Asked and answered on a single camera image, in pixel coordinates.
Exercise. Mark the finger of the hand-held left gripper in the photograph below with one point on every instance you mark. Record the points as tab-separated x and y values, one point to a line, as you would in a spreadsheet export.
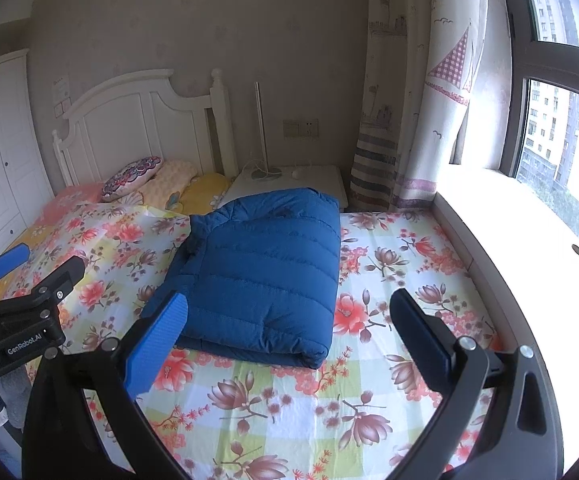
9	260
64	272

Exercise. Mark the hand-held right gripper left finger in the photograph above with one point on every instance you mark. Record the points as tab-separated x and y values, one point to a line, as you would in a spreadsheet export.
157	345

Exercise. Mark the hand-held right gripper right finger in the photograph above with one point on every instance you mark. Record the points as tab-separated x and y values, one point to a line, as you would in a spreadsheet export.
424	342

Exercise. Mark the blue quilted jacket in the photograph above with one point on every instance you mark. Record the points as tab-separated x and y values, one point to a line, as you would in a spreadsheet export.
259	270

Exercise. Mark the yellow bed sheet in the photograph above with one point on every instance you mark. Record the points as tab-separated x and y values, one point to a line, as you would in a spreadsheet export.
37	234

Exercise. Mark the pink pillow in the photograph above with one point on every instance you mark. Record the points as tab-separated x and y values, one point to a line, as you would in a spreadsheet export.
69	200

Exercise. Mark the patterned round pillow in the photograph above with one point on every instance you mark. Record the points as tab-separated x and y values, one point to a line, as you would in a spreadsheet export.
132	177

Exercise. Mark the floral quilt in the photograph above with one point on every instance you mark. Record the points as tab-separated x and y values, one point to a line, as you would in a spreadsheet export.
319	410

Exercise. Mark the white windowsill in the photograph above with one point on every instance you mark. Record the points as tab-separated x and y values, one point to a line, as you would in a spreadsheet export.
519	240

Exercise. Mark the cream textured pillow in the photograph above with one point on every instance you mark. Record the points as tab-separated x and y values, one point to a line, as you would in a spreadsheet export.
169	180

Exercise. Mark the white bed headboard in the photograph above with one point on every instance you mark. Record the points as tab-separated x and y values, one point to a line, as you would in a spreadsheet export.
129	125

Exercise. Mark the yellow pillow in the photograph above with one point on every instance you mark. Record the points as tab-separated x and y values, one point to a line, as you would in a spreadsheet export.
204	187

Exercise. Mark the white nightstand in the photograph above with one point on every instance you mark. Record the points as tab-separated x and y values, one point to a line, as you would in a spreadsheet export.
314	177

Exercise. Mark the printed striped curtain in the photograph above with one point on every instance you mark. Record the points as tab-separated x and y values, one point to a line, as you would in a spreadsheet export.
394	110

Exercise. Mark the dark framed window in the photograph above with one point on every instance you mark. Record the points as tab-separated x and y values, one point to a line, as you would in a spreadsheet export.
544	135

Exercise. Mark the white pole lamp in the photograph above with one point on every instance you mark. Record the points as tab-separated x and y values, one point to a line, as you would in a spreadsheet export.
261	125

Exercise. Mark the white wall switch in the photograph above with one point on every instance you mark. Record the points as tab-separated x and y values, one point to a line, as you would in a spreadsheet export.
62	109

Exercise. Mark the white wall paper note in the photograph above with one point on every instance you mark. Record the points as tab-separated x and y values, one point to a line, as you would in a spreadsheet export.
60	89

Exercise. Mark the wall socket panel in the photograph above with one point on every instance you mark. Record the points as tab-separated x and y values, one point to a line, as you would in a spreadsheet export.
300	127

